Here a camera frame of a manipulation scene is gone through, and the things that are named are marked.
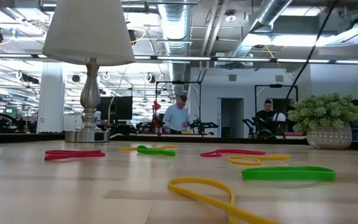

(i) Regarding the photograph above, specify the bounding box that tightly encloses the yellow rubber band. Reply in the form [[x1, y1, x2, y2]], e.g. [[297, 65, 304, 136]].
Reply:
[[228, 154, 291, 166], [167, 177, 282, 224], [119, 144, 180, 152]]

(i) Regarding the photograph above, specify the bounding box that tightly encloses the green rubber band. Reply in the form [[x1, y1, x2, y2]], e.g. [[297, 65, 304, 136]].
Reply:
[[136, 145, 176, 157], [241, 166, 337, 182]]

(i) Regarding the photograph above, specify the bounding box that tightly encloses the red rubber band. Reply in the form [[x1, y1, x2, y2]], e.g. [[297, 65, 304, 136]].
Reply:
[[44, 149, 106, 161], [200, 149, 266, 158]]

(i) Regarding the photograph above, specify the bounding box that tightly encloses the person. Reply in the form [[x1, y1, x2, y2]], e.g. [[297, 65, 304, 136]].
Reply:
[[255, 99, 275, 125], [162, 95, 191, 135]]

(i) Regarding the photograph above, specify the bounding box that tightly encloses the red desk stand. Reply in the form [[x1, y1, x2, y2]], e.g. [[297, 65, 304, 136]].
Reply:
[[152, 101, 162, 135]]

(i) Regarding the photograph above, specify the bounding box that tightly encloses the long ceiling light strip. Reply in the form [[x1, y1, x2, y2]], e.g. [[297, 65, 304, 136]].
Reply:
[[0, 53, 358, 65]]

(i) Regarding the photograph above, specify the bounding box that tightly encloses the black monitor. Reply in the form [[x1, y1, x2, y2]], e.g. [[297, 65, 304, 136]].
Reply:
[[96, 95, 134, 121]]

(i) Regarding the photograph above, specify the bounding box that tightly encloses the white round object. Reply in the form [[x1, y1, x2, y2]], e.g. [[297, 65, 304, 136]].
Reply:
[[272, 111, 287, 124]]

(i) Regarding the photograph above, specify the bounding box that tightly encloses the white shade silver table lamp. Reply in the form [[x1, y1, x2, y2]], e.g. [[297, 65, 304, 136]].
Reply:
[[42, 0, 136, 143]]

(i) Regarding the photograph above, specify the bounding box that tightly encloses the white column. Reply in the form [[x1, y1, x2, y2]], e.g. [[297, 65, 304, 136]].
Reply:
[[37, 62, 65, 134]]

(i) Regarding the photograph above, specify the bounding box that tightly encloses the green plant in white pot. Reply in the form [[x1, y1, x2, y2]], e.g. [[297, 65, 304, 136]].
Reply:
[[287, 92, 358, 150]]

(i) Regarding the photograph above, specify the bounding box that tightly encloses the black camera gantry frame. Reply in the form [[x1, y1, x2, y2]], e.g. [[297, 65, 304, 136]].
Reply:
[[254, 83, 299, 125], [155, 80, 202, 138]]

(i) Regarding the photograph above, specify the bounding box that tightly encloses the silver ventilation duct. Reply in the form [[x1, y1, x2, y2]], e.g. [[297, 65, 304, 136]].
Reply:
[[228, 0, 293, 60], [158, 0, 195, 94]]

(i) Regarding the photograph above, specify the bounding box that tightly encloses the long black right arm cable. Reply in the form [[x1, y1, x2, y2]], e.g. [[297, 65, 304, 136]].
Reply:
[[286, 0, 337, 100]]

